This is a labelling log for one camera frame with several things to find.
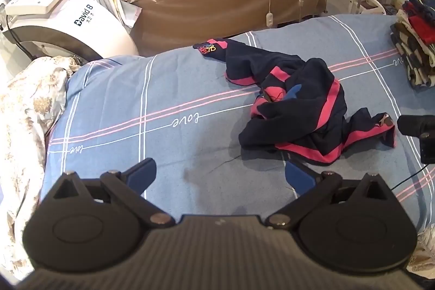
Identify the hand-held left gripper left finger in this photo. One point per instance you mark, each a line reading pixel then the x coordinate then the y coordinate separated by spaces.
pixel 141 174

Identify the stack of folded clothes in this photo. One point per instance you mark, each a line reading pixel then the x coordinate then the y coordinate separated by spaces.
pixel 416 38

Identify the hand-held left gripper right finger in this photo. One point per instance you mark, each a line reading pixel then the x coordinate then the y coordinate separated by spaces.
pixel 299 179

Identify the beige floral quilt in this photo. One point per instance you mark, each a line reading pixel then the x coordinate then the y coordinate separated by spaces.
pixel 23 127

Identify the navy and pink small garment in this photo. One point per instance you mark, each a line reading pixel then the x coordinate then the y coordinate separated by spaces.
pixel 306 113

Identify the white floor-standing machine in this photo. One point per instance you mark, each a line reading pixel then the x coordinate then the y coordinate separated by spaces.
pixel 85 28

